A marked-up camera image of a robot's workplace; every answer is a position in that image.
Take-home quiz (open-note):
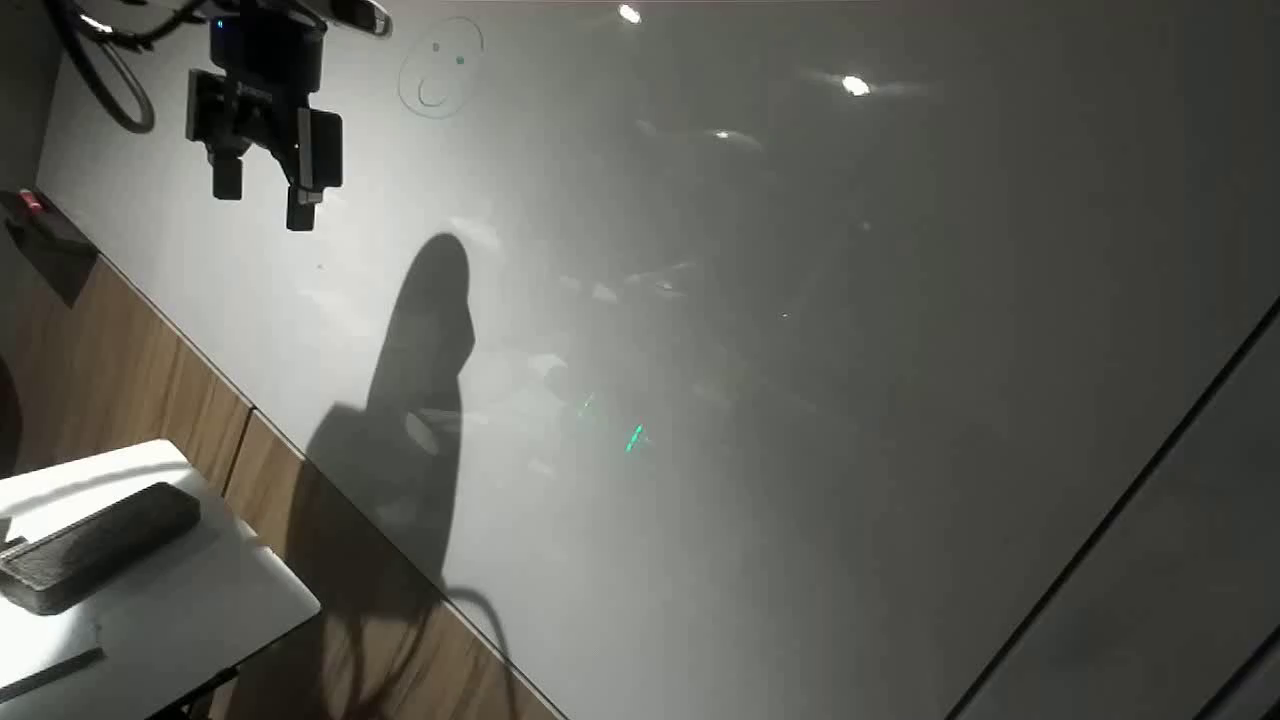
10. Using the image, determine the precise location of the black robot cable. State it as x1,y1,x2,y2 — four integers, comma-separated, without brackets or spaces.
48,0,204,136

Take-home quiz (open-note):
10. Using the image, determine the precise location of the large white whiteboard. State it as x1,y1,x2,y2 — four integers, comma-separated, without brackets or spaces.
33,0,1280,720

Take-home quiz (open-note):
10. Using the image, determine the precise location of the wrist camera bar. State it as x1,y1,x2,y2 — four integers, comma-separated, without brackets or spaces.
319,0,395,42

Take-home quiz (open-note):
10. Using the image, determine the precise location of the black Expo board duster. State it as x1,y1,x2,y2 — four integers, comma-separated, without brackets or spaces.
0,480,204,616

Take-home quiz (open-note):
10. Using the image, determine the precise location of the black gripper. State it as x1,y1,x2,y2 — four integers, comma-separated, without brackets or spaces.
183,5,347,238

